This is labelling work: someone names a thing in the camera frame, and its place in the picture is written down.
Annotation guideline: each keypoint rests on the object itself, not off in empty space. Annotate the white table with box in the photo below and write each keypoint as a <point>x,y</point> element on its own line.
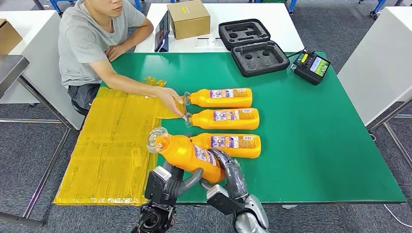
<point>273,22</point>

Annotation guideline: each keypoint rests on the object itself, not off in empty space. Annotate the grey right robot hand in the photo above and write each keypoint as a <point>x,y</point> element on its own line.
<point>235,180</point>

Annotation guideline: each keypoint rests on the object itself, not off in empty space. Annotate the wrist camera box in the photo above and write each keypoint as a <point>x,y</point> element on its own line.
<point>222,201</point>
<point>156,186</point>

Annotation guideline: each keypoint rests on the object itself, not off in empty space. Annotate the closed brown cardboard box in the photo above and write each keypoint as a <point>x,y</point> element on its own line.
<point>190,22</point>

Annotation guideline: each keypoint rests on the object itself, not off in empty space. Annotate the open black foam case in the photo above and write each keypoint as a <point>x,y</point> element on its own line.
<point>257,59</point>

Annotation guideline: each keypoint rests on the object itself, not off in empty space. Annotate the open brown cardboard box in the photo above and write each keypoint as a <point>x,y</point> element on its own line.
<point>8,37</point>

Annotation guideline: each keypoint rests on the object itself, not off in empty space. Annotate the yellow taped cardboard mat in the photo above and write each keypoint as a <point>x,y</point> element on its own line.
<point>103,154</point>

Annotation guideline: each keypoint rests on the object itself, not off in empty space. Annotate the person's right forearm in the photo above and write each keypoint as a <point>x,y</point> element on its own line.
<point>125,82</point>

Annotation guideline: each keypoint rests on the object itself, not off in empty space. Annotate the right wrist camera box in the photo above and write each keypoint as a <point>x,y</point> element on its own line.
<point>222,201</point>

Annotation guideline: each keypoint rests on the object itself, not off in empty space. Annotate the black remote controller with screen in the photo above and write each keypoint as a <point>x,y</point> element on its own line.
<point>309,69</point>

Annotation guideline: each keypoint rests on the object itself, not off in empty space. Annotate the thin black pen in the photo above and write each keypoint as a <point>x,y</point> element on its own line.
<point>202,38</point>

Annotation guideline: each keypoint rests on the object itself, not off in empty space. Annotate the black stool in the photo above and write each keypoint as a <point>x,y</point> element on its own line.
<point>78,109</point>

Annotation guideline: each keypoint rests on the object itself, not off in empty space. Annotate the grey metal table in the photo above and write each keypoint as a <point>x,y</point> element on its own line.
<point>9,69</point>

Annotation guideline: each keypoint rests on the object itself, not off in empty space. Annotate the white table with metal legs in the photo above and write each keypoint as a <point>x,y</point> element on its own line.
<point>376,64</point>

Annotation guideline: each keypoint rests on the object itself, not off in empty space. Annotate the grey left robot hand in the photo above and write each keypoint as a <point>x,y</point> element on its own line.
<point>190,180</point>

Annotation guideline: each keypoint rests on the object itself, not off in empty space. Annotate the dark tablet with stand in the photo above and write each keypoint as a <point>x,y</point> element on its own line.
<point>162,32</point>

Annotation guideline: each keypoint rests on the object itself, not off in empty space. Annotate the orange detergent bottle clear cap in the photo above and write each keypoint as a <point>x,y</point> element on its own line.
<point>202,141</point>
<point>180,154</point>
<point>202,98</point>
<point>202,119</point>

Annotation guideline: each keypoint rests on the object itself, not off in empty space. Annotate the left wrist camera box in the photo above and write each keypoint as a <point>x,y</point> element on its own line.
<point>156,186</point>

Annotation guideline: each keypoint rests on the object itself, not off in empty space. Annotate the person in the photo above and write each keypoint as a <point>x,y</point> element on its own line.
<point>80,38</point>

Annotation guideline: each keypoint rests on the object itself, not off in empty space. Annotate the person's left hand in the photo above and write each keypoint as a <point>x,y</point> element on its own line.
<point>115,52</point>

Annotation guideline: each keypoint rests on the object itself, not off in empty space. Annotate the small white plastic item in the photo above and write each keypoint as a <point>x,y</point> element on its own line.
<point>211,41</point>

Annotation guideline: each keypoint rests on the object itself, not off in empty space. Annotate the person's left forearm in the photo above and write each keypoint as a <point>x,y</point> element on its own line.
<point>140,37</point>

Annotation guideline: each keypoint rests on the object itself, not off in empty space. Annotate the person's right hand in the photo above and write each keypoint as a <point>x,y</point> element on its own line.
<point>169,96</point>

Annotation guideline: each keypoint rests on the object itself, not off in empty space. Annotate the green plastic crate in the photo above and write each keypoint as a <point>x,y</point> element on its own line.
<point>273,1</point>

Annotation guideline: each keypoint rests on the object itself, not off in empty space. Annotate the white side table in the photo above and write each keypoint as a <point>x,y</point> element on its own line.
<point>35,38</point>

